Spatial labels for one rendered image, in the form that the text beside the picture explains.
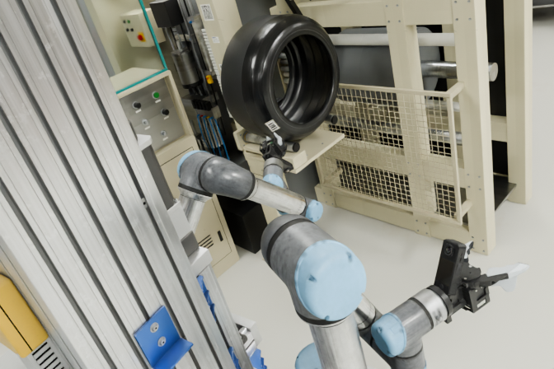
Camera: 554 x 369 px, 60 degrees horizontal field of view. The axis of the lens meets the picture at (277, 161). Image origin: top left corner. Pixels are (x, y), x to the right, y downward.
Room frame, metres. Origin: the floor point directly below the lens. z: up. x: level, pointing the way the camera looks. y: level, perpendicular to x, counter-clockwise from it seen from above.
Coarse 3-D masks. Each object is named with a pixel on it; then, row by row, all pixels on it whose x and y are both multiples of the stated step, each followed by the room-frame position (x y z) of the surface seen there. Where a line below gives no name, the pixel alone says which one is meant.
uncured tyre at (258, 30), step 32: (256, 32) 2.00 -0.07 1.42; (288, 32) 1.98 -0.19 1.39; (320, 32) 2.09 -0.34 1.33; (224, 64) 2.03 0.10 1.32; (256, 64) 1.89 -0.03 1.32; (320, 64) 2.27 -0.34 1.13; (224, 96) 2.01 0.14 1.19; (256, 96) 1.86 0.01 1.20; (288, 96) 2.28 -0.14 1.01; (320, 96) 2.21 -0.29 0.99; (256, 128) 1.94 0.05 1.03; (288, 128) 1.90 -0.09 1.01
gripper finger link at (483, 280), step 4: (480, 276) 0.74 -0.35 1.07; (484, 276) 0.73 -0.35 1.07; (492, 276) 0.72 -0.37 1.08; (496, 276) 0.72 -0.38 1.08; (500, 276) 0.72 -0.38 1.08; (504, 276) 0.72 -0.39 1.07; (508, 276) 0.72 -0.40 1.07; (476, 280) 0.73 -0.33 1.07; (480, 280) 0.72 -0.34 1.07; (484, 280) 0.72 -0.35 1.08; (488, 280) 0.72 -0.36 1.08; (492, 280) 0.71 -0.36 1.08; (496, 280) 0.71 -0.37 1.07; (500, 280) 0.72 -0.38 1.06; (476, 284) 0.72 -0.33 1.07; (480, 284) 0.72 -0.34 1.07; (484, 284) 0.72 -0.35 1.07; (488, 284) 0.71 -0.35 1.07; (492, 284) 0.71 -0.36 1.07
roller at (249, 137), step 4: (248, 136) 2.15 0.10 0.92; (252, 136) 2.13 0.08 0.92; (256, 136) 2.12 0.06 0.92; (260, 136) 2.10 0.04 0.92; (248, 140) 2.15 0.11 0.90; (252, 140) 2.13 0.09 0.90; (256, 140) 2.10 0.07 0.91; (260, 140) 2.08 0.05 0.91; (264, 140) 2.06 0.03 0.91; (288, 144) 1.94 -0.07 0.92; (292, 144) 1.92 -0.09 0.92; (296, 144) 1.92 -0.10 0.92; (288, 148) 1.93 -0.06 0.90; (292, 148) 1.91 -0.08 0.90; (296, 148) 1.91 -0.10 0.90
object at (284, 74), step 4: (280, 56) 2.56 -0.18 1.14; (284, 56) 2.53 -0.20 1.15; (280, 60) 2.58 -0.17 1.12; (284, 60) 2.56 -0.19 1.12; (280, 64) 2.59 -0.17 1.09; (284, 64) 2.61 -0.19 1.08; (288, 64) 2.62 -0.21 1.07; (280, 68) 2.58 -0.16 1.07; (284, 68) 2.55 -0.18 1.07; (288, 68) 2.53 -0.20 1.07; (280, 72) 2.58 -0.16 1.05; (284, 72) 2.58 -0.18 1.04; (288, 72) 2.56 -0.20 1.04; (280, 76) 2.58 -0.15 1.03; (284, 76) 2.58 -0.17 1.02; (288, 76) 2.56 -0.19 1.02; (284, 80) 2.57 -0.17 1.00; (288, 80) 2.55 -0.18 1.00; (284, 84) 2.58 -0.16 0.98; (284, 88) 2.58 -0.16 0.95; (284, 92) 2.58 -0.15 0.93
